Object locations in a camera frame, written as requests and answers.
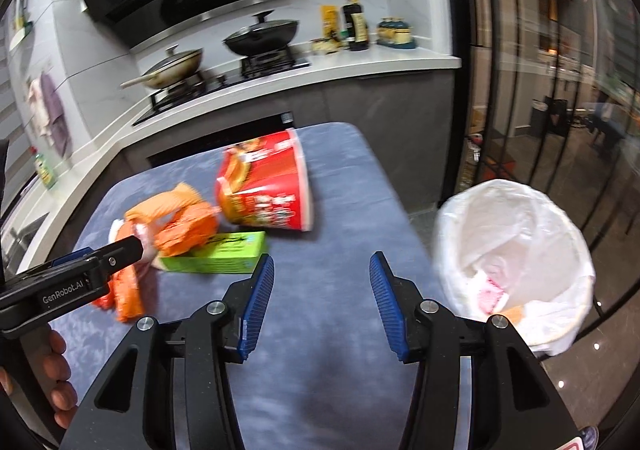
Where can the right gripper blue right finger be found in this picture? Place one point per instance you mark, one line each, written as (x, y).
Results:
(397, 299)

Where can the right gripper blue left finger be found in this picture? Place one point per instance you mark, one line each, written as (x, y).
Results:
(247, 301)

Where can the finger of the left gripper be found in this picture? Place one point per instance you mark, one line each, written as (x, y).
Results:
(72, 257)
(117, 256)

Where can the green carton box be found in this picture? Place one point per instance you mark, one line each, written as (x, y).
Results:
(226, 253)

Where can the orange plastic bag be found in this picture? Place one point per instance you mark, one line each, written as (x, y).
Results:
(168, 224)

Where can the red instant noodle cup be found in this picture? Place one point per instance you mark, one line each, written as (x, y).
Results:
(263, 183)

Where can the pink paper cup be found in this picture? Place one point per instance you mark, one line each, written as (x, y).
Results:
(491, 297)

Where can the trash bin with white bag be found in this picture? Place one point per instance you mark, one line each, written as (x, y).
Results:
(529, 246)

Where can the person's left hand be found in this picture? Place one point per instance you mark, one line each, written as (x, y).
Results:
(34, 375)

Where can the green dish soap bottle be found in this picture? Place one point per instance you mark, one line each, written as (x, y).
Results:
(44, 171)

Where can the blue plush table cloth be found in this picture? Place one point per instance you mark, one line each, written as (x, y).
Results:
(322, 375)

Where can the purple hanging towel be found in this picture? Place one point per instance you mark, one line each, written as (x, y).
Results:
(59, 134)

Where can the white hanging towel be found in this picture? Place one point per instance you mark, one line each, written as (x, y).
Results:
(40, 115)

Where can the beige wok with lid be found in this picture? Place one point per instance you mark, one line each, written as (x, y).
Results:
(172, 69)

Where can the black gas stove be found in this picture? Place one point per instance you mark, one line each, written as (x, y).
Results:
(205, 82)

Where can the black wok with lid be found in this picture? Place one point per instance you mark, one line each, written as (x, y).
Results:
(262, 36)

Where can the blue yellow spice jar set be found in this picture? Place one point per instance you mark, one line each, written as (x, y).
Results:
(395, 33)

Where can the dark soy sauce bottle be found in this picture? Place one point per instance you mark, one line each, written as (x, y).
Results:
(357, 31)

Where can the yellow food package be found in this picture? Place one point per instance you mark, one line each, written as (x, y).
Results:
(330, 23)

